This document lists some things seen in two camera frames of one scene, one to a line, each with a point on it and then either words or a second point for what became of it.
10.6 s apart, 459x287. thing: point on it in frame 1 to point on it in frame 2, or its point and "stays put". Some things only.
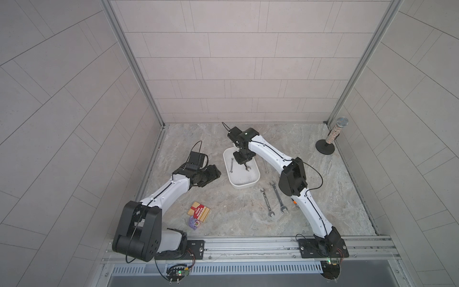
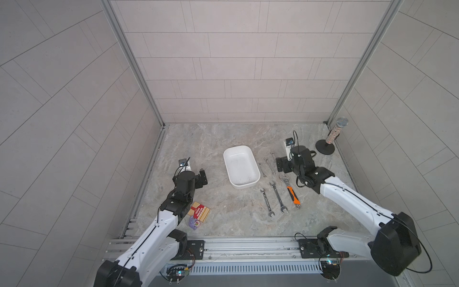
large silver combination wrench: (282, 207) stays put
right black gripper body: (244, 154) to (288, 166)
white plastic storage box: (238, 177) stays put
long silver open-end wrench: (271, 212) stays put
